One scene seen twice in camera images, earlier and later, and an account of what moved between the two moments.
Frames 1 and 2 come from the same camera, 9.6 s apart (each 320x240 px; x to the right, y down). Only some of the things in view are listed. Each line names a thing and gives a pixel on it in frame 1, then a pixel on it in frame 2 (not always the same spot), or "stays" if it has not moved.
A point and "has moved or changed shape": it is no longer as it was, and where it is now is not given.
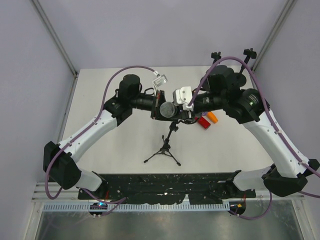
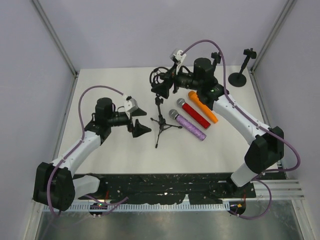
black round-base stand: (240, 79) stays
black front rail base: (211, 188) stays
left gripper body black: (159, 100) to (130, 125)
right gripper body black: (188, 115) to (178, 81)
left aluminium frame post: (55, 36) stays
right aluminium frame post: (285, 12) stays
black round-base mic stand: (216, 56) stays
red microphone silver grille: (203, 122) has moved or changed shape
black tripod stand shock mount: (166, 147) to (163, 91)
